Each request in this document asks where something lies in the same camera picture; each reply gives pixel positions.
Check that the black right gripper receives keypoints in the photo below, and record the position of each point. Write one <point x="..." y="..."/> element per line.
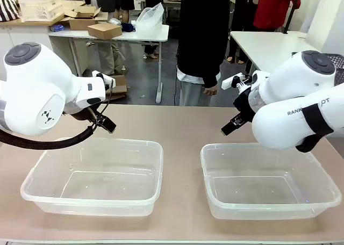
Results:
<point x="244" y="102"/>

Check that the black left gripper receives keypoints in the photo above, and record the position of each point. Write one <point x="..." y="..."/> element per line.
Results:
<point x="83" y="116"/>

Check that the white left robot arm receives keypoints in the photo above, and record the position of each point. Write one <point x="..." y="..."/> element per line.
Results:
<point x="35" y="94"/>

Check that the person's left forearm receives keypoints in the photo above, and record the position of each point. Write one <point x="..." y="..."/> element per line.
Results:
<point x="213" y="73"/>

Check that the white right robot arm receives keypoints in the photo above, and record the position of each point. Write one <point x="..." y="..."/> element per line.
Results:
<point x="282" y="126"/>

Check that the person's left hand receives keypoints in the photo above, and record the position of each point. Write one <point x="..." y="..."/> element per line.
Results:
<point x="210" y="90"/>

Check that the flat cardboard on floor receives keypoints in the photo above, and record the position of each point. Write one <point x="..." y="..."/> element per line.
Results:
<point x="119" y="85"/>

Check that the person's grey trousers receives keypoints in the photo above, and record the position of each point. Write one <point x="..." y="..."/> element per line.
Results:
<point x="192" y="94"/>

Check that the bystander in beige trousers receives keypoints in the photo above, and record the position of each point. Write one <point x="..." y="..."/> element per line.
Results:
<point x="113" y="49"/>

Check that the clear plastic bin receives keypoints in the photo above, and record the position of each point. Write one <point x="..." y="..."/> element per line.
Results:
<point x="80" y="200"/>
<point x="268" y="210"/>

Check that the plain white table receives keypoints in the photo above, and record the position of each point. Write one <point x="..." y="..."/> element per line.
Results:
<point x="263" y="49"/>

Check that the closed cardboard box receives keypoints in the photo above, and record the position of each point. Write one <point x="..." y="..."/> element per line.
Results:
<point x="104" y="31"/>

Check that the white table with grey legs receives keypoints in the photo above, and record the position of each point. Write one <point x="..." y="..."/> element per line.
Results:
<point x="150" y="35"/>

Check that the dark blue cloth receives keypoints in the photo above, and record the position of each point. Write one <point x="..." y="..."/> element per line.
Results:
<point x="127" y="27"/>

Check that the person's black sweater torso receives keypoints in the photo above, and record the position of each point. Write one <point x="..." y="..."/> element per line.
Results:
<point x="199" y="27"/>

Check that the open cardboard box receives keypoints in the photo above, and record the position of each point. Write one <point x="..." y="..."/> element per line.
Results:
<point x="82" y="22"/>

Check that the blue packet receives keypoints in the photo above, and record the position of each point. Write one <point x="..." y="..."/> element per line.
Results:
<point x="57" y="28"/>

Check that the bystander in black clothes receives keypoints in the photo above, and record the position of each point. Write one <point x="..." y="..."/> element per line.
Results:
<point x="243" y="11"/>

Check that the black patterned mesh fabric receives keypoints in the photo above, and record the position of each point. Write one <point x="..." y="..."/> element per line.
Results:
<point x="338" y="67"/>

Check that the bystander in red jacket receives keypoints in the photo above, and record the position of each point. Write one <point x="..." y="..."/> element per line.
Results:
<point x="274" y="8"/>

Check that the white plastic crate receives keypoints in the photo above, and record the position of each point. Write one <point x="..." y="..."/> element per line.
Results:
<point x="40" y="7"/>

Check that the white board panel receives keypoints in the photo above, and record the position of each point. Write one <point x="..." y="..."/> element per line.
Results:
<point x="328" y="16"/>

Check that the black white striped bag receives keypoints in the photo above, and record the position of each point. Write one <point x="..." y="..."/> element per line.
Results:
<point x="8" y="6"/>

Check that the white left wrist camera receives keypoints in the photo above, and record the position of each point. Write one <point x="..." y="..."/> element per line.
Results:
<point x="107" y="81"/>

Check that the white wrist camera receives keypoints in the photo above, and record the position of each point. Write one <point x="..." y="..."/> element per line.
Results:
<point x="228" y="82"/>
<point x="107" y="81"/>

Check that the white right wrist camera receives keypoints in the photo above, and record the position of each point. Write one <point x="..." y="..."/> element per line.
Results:
<point x="228" y="82"/>

